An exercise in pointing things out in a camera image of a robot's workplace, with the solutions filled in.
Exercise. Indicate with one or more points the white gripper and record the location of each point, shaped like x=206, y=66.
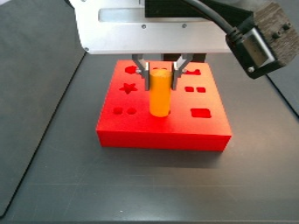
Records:
x=114, y=27

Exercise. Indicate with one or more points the orange oval peg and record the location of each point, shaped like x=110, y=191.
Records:
x=161, y=81

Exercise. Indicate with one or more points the red shape-sorting block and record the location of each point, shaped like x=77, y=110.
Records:
x=197, y=126

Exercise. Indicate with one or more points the black camera box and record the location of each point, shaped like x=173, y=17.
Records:
x=265, y=42

